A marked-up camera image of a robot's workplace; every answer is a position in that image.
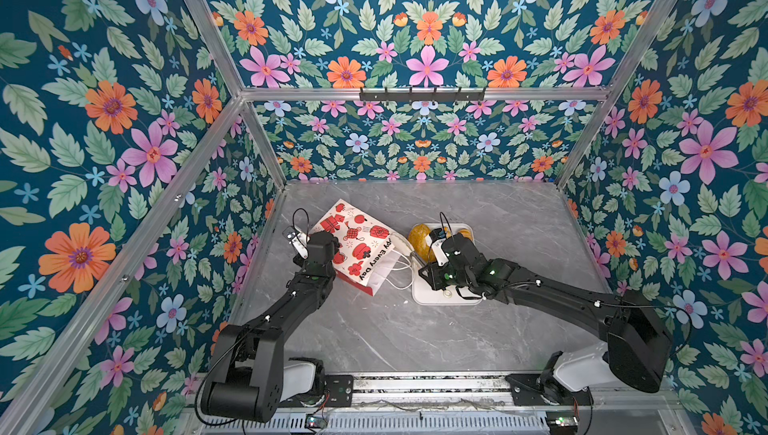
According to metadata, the red white paper bag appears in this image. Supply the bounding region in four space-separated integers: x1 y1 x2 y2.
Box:
310 199 415 296

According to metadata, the yellow oval fake bread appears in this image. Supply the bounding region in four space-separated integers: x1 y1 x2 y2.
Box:
408 224 435 263

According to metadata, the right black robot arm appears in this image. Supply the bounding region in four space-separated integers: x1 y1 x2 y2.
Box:
418 231 673 401

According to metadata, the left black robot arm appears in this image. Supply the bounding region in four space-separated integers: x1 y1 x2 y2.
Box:
195 231 339 423

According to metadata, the white rectangular tray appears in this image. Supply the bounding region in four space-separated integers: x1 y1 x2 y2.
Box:
410 223 481 307

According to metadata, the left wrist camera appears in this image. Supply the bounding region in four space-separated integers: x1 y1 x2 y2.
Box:
282 226 308 259

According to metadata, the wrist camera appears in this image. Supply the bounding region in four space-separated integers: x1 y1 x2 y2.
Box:
282 226 308 259
425 228 450 266

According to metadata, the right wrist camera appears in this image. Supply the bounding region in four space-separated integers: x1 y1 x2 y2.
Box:
425 228 450 266

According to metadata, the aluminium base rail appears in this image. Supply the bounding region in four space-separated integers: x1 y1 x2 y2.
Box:
179 370 679 412

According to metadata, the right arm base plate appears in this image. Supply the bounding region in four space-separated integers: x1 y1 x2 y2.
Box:
504 372 594 406

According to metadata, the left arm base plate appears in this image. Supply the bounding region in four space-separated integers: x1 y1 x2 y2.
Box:
278 374 355 409

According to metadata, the black hook rail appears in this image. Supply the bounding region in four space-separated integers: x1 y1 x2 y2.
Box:
358 87 486 104

